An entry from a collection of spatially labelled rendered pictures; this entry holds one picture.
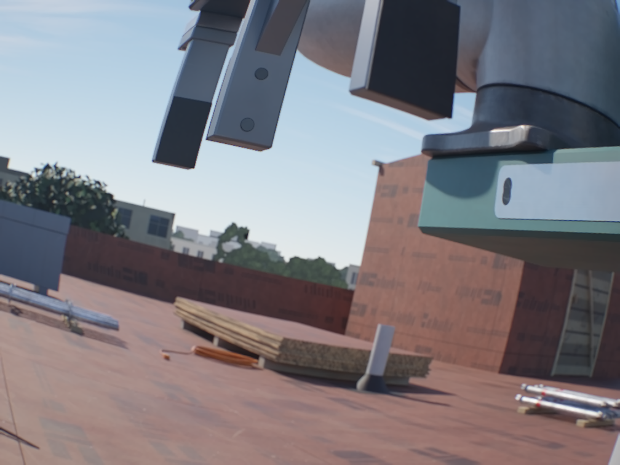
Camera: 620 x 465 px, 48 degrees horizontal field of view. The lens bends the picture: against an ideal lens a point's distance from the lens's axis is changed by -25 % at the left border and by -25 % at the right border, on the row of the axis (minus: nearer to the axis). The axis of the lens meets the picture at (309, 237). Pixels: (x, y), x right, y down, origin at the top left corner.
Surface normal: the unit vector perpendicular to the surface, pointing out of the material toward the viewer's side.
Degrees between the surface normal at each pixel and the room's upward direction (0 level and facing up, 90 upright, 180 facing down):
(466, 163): 90
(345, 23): 118
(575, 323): 90
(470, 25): 104
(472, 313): 90
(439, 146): 90
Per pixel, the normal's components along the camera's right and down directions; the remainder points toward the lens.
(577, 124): 0.02, -0.14
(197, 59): 0.36, 0.02
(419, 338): -0.88, -0.20
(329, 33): -0.71, 0.42
